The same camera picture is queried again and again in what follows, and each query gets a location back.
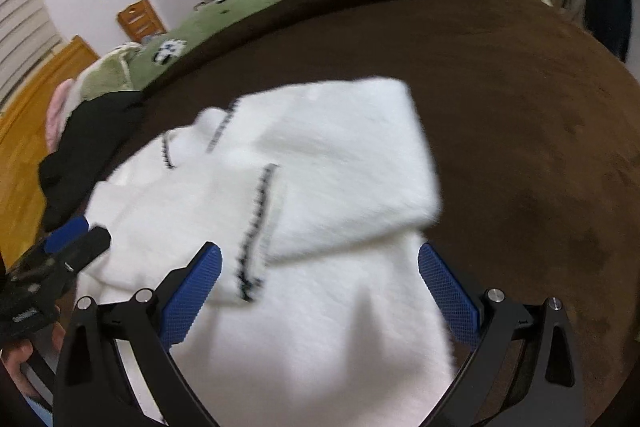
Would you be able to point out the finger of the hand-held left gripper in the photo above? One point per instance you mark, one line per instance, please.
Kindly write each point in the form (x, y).
(66, 233)
(90, 246)

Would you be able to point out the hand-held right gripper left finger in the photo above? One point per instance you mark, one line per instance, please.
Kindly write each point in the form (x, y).
(192, 294)

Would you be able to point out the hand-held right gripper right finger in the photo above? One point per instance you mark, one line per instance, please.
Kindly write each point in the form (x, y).
(445, 292)

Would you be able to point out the white fluffy sweater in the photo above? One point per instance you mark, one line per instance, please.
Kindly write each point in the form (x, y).
(325, 157)

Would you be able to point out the person's left hand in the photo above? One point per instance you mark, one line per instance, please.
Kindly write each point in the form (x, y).
(15, 359)

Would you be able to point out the black cloth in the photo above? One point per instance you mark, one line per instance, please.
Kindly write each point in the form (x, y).
(95, 142)

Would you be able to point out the pink cloth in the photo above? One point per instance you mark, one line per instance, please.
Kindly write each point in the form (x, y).
(56, 117)

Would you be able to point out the light green pillow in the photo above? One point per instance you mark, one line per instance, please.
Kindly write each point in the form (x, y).
(105, 77)

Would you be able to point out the white window blind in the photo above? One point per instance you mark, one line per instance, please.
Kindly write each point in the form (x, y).
(25, 22)

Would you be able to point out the wooden chair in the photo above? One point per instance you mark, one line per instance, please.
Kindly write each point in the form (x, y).
(142, 22)

